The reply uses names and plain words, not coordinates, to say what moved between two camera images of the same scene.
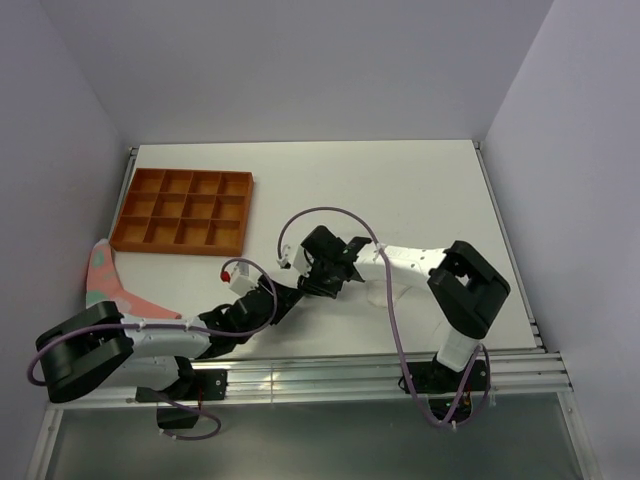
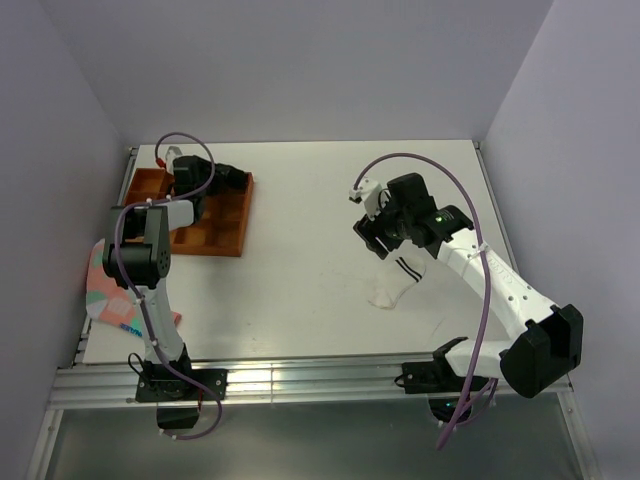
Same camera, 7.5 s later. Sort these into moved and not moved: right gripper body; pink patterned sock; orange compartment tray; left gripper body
Moved: right gripper body; left gripper body
Not moved: orange compartment tray; pink patterned sock
